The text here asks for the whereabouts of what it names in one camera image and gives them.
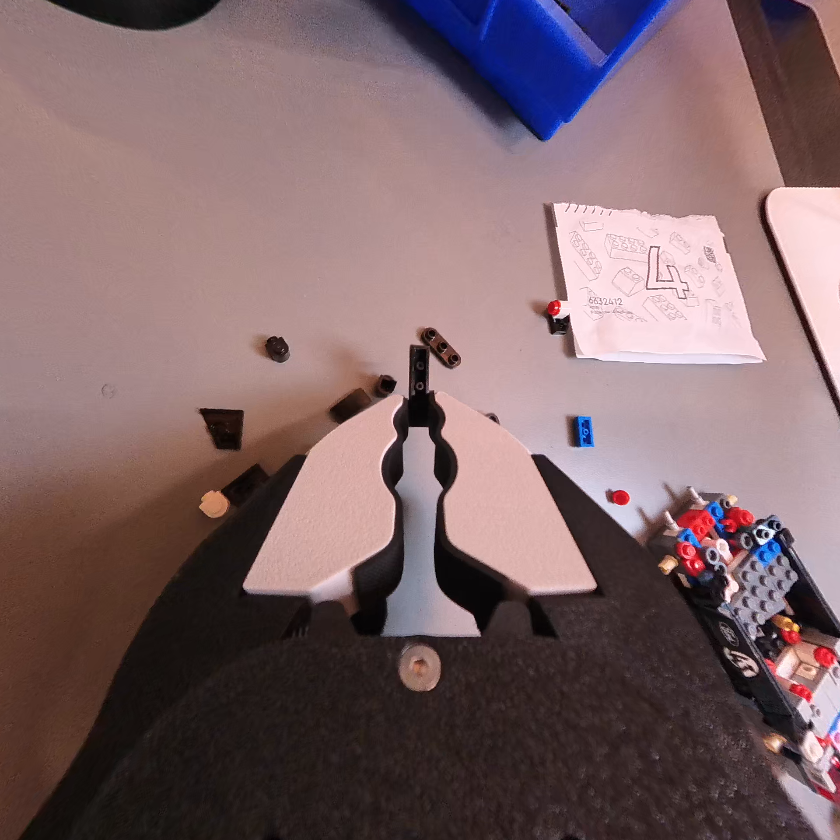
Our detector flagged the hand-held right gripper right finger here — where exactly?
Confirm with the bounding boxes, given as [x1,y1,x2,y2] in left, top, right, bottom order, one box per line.
[428,391,599,636]

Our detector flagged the black lego slope piece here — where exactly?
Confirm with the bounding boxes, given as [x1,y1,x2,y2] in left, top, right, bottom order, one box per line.
[327,386,372,425]

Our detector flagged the black lego wedge plate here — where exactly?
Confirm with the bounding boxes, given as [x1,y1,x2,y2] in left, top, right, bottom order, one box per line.
[198,407,245,451]

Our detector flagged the white booklet stand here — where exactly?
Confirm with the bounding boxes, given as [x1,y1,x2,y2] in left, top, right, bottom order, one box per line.
[764,186,840,421]

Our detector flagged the printed white paper bag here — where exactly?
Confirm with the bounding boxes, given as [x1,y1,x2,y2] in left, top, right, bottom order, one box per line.
[542,201,768,364]

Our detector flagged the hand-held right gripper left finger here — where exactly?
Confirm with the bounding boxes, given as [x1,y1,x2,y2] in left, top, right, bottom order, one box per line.
[243,392,406,636]

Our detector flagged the lego car model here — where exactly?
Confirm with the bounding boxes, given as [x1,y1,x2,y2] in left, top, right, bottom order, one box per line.
[646,486,840,823]

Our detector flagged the blue plastic bin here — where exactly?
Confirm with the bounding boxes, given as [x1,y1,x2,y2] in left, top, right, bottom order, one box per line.
[400,0,677,142]

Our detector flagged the flat black lego plate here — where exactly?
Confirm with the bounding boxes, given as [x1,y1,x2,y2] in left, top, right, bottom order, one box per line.
[219,463,270,507]

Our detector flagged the narrow black lego plate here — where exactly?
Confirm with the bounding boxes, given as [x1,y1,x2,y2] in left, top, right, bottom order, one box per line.
[408,345,436,429]

